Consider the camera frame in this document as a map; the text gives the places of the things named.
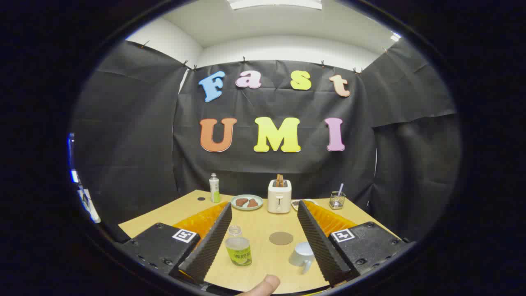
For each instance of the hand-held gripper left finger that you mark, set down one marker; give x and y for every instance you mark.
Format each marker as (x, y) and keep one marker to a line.
(211, 246)

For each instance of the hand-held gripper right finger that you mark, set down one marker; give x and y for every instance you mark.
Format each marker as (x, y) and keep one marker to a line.
(318, 246)

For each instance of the white cup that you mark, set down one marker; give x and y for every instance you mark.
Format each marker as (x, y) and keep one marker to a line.
(302, 253)

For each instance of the green label juice bottle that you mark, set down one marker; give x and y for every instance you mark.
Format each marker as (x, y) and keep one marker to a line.
(238, 253)

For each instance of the brown round coaster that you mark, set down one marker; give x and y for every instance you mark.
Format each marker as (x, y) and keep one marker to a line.
(281, 238)

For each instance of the tall white green bottle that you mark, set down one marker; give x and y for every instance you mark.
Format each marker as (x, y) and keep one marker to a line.
(214, 191)

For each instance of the white divided snack tray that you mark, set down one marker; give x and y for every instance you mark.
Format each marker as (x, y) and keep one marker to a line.
(296, 203)

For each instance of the clear glass holder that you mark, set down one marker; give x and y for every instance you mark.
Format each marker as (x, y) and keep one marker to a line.
(337, 201)

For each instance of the pale green plate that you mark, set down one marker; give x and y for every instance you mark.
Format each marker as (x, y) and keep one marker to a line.
(246, 208)

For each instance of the wooden table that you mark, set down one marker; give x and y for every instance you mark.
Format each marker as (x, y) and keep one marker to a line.
(259, 222)

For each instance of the brown food piece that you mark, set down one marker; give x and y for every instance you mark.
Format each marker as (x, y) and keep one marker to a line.
(252, 203)
(241, 202)

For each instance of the white toaster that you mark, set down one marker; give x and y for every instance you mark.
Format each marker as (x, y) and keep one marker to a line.
(279, 201)

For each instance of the white straw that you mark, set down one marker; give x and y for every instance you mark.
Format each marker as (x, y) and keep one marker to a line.
(340, 189)

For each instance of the brown toast slice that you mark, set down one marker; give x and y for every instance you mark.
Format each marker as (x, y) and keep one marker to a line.
(280, 180)

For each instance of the black backdrop cloth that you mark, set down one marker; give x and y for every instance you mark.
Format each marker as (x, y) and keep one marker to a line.
(267, 176)

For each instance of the small ceiling light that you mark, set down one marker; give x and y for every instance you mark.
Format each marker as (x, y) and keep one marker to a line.
(395, 37)

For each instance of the long ceiling light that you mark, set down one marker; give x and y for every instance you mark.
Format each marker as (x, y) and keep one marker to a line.
(275, 4)

